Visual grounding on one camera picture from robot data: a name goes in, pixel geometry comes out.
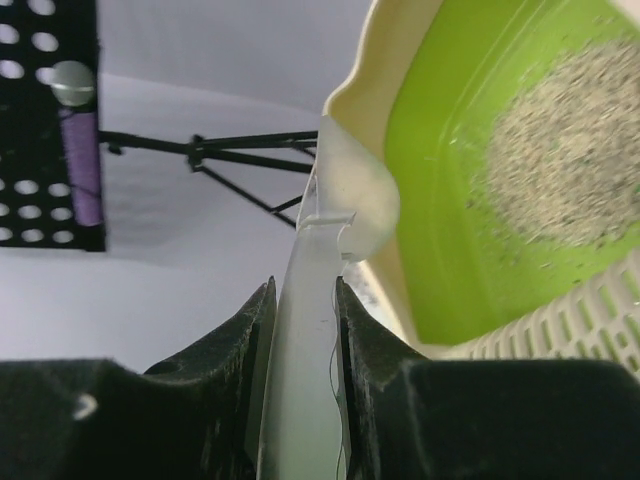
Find translucent plastic scoop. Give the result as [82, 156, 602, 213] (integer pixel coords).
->
[257, 115, 400, 479]

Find microphone with purple handle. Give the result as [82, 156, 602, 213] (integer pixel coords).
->
[50, 60, 104, 227]

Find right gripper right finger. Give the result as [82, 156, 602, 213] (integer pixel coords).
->
[335, 280, 639, 479]

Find cat litter pile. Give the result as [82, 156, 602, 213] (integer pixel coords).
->
[466, 37, 639, 248]

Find black music stand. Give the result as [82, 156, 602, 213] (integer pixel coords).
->
[1, 1, 317, 252]

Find green beige litter box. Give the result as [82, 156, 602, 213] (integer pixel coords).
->
[324, 1, 639, 373]

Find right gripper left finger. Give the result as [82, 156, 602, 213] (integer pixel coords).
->
[1, 281, 276, 479]

